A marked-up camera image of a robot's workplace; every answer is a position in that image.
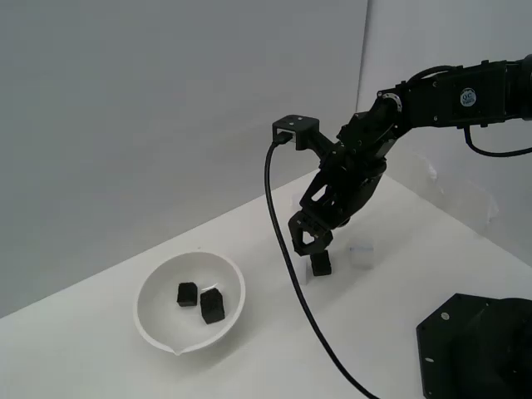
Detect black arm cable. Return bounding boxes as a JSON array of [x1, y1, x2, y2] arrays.
[[463, 123, 532, 158], [406, 64, 463, 84]]

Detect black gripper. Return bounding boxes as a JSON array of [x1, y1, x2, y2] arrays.
[[288, 148, 388, 255]]

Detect white bowl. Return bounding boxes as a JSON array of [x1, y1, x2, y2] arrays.
[[133, 250, 247, 357]]

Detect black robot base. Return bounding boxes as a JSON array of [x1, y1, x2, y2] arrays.
[[415, 293, 532, 399]]

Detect black foam cube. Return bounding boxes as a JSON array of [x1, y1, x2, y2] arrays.
[[310, 250, 333, 278], [199, 288, 228, 326], [175, 282, 199, 308]]

